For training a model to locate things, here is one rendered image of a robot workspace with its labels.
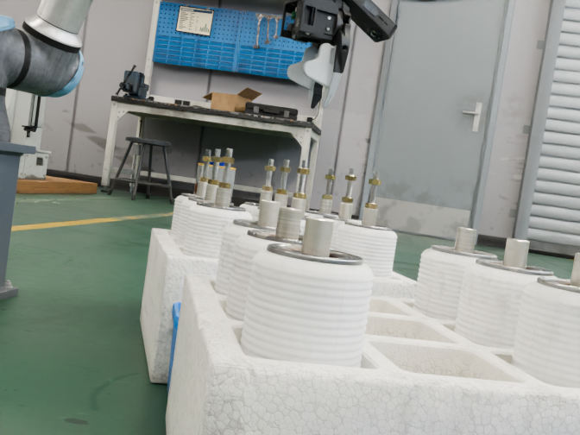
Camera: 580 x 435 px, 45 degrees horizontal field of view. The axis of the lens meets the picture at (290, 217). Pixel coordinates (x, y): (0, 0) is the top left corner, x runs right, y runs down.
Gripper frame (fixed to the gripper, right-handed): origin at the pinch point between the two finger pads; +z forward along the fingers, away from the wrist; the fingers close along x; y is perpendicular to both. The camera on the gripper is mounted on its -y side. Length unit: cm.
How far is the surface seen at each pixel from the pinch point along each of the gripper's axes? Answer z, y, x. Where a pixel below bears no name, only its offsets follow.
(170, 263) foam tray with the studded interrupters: 26.5, 21.4, 3.5
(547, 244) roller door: 35, -392, -333
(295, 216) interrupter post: 16.0, 20.6, 38.4
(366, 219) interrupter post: 17.2, -9.4, 2.4
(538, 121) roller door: -63, -370, -342
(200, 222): 20.7, 16.8, 0.0
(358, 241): 20.5, -6.9, 5.1
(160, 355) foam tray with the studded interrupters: 39.4, 21.1, 3.5
